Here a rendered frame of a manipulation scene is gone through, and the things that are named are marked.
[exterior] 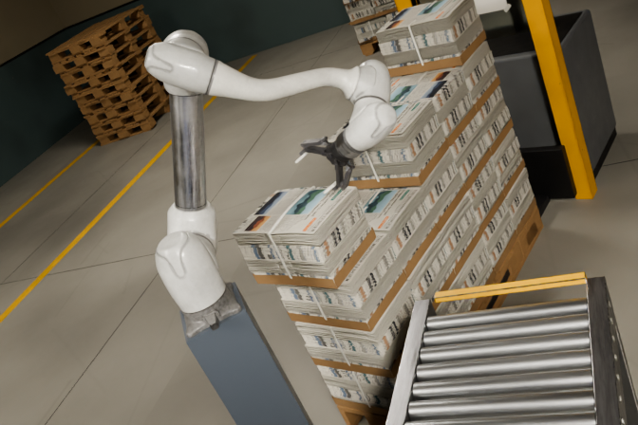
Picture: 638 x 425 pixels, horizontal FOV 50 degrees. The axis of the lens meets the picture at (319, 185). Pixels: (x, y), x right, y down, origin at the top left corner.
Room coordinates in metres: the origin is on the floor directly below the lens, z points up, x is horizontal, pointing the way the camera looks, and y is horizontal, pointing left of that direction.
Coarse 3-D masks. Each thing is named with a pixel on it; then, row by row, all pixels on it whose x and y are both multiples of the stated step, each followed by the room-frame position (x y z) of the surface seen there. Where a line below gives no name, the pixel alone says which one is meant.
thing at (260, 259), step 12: (276, 192) 2.36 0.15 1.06; (288, 192) 2.31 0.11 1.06; (300, 192) 2.26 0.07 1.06; (264, 204) 2.29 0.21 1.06; (276, 204) 2.25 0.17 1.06; (288, 204) 2.20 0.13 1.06; (252, 216) 2.23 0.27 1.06; (264, 216) 2.19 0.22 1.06; (276, 216) 2.15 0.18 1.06; (240, 228) 2.19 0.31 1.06; (252, 228) 2.14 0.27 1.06; (264, 228) 2.10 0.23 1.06; (240, 240) 2.16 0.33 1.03; (252, 240) 2.12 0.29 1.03; (264, 240) 2.08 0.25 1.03; (252, 252) 2.14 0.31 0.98; (264, 252) 2.10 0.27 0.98; (252, 264) 2.16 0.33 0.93; (264, 264) 2.12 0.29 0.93; (276, 264) 2.07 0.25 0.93
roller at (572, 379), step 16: (416, 384) 1.40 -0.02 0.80; (432, 384) 1.37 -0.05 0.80; (448, 384) 1.35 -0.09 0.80; (464, 384) 1.33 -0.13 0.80; (480, 384) 1.30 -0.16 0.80; (496, 384) 1.29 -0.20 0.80; (512, 384) 1.27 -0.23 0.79; (528, 384) 1.25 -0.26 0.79; (544, 384) 1.23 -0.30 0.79; (560, 384) 1.21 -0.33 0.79; (576, 384) 1.19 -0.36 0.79; (592, 384) 1.17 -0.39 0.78; (416, 400) 1.38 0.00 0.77
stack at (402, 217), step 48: (480, 144) 2.73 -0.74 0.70; (384, 192) 2.44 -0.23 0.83; (432, 192) 2.40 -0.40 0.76; (480, 192) 2.64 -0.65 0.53; (384, 240) 2.11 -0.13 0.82; (480, 240) 2.55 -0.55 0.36; (288, 288) 2.17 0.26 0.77; (384, 288) 2.05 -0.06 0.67; (432, 288) 2.23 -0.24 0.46; (336, 336) 2.07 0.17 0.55; (384, 336) 1.97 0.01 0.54; (336, 384) 2.17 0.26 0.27; (384, 384) 1.99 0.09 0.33
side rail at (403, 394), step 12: (420, 312) 1.67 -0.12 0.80; (432, 312) 1.69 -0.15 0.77; (420, 324) 1.62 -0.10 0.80; (408, 336) 1.59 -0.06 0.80; (420, 336) 1.57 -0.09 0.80; (408, 348) 1.54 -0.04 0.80; (420, 348) 1.52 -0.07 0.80; (408, 360) 1.49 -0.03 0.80; (420, 360) 1.49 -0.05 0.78; (408, 372) 1.45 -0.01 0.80; (396, 384) 1.43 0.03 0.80; (408, 384) 1.41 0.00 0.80; (396, 396) 1.39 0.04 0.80; (408, 396) 1.37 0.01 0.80; (396, 408) 1.35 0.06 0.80; (396, 420) 1.31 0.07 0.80; (408, 420) 1.31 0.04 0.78
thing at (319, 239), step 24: (336, 192) 2.13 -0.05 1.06; (312, 216) 2.03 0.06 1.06; (336, 216) 2.01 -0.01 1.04; (360, 216) 2.11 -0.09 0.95; (288, 240) 2.01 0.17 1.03; (312, 240) 1.93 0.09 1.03; (336, 240) 1.99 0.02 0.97; (360, 240) 2.06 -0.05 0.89; (312, 264) 1.95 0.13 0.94; (336, 264) 1.96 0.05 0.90
